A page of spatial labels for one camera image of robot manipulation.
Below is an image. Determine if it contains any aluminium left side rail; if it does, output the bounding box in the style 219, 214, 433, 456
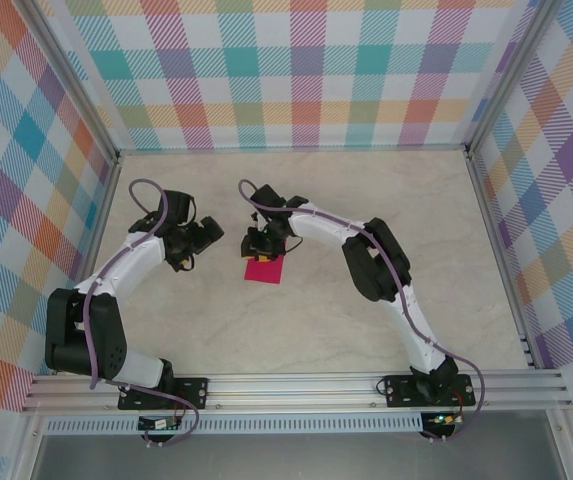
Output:
53, 154, 123, 376

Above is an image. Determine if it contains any grey metal panel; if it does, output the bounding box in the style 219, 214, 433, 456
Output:
30, 433, 567, 480

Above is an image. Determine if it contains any black round mounting disc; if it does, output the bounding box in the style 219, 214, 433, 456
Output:
418, 424, 465, 444
140, 428, 180, 449

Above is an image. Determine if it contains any aluminium rail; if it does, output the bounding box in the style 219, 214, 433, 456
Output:
20, 369, 573, 414
465, 152, 542, 371
53, 154, 123, 376

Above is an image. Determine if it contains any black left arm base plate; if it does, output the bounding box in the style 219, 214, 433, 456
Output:
118, 377, 211, 411

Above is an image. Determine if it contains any slotted grey cable duct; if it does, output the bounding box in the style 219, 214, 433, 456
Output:
44, 412, 425, 435

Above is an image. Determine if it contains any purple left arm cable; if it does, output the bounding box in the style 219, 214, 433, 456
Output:
80, 178, 201, 449

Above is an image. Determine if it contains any aluminium left frame post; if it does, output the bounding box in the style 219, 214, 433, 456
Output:
24, 0, 123, 166

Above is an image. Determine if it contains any aluminium frame post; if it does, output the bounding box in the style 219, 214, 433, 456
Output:
463, 0, 560, 159
24, 0, 123, 166

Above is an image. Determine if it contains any pink paper sheet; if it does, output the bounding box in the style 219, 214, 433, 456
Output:
243, 255, 286, 286

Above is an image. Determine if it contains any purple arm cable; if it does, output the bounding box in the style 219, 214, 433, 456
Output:
80, 178, 201, 449
237, 178, 487, 445

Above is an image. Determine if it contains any aluminium front rail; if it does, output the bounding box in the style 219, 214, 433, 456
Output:
20, 369, 573, 414

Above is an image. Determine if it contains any aluminium right side rail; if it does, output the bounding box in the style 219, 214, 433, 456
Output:
465, 152, 542, 371

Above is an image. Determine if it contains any aluminium right frame post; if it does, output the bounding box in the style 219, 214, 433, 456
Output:
463, 0, 560, 159

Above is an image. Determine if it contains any green left circuit board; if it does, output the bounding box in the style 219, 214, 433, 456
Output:
138, 417, 183, 431

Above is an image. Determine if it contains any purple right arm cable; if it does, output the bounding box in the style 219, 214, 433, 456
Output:
237, 178, 487, 445

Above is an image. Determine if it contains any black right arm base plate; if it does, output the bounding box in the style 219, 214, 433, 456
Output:
384, 373, 476, 409

